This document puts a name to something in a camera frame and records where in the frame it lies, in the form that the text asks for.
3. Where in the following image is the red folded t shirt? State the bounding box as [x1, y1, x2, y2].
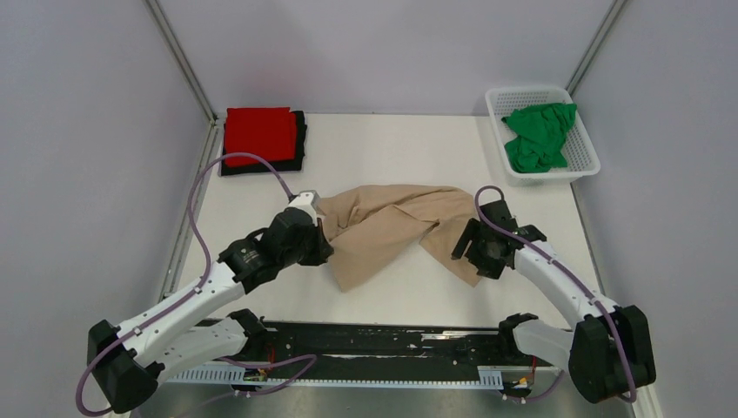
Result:
[223, 106, 299, 169]

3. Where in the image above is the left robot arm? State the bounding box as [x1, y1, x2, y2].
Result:
[84, 205, 332, 414]

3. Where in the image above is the aluminium frame post right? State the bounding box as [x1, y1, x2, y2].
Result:
[565, 0, 630, 97]

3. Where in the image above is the beige t shirt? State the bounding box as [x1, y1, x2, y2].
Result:
[318, 185, 480, 293]

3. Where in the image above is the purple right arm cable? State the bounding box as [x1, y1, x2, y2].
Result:
[473, 185, 639, 404]

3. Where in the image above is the aluminium frame post left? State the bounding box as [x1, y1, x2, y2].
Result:
[143, 0, 217, 124]

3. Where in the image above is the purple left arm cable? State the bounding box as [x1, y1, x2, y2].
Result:
[76, 152, 318, 418]

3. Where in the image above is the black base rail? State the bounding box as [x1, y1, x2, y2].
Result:
[231, 320, 548, 382]

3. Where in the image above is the green t shirt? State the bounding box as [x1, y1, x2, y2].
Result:
[501, 103, 578, 174]

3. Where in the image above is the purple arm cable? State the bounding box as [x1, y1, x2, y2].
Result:
[473, 185, 639, 404]
[76, 152, 318, 418]

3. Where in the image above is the black folded t shirt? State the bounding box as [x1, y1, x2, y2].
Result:
[218, 110, 308, 178]

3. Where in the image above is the white slotted cable duct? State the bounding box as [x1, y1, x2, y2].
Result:
[167, 362, 504, 391]

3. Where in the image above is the aluminium frame post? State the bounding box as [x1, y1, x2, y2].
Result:
[143, 0, 217, 124]
[565, 0, 630, 97]

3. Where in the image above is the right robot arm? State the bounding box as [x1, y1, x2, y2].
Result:
[452, 199, 657, 403]

